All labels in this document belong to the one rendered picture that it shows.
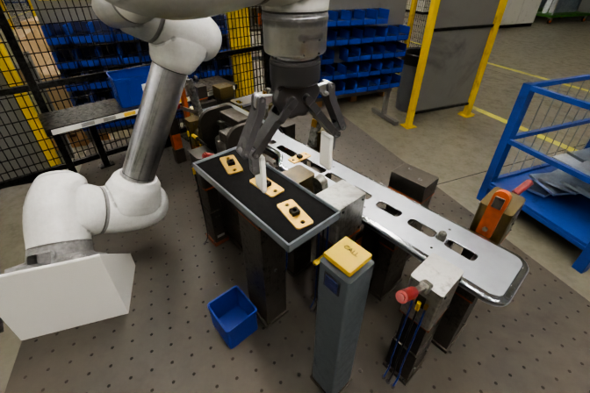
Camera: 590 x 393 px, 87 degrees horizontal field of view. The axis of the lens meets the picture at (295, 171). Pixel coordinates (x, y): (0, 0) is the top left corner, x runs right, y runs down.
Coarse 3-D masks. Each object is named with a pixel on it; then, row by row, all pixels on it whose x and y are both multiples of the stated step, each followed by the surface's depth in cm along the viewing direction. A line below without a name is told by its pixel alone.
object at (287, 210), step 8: (288, 200) 65; (280, 208) 63; (288, 208) 63; (296, 208) 61; (288, 216) 61; (296, 216) 61; (304, 216) 61; (296, 224) 59; (304, 224) 59; (312, 224) 59
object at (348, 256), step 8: (344, 240) 55; (352, 240) 56; (336, 248) 54; (344, 248) 54; (352, 248) 54; (360, 248) 54; (328, 256) 53; (336, 256) 52; (344, 256) 52; (352, 256) 52; (360, 256) 52; (368, 256) 52; (336, 264) 52; (344, 264) 51; (352, 264) 51; (360, 264) 51; (344, 272) 51; (352, 272) 50
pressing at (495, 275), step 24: (264, 120) 138; (288, 144) 120; (288, 168) 104; (312, 168) 105; (336, 168) 105; (384, 192) 94; (384, 216) 85; (408, 216) 85; (432, 216) 85; (408, 240) 77; (432, 240) 77; (456, 240) 77; (480, 240) 77; (456, 264) 71; (480, 264) 71; (504, 264) 71; (480, 288) 65; (504, 288) 66
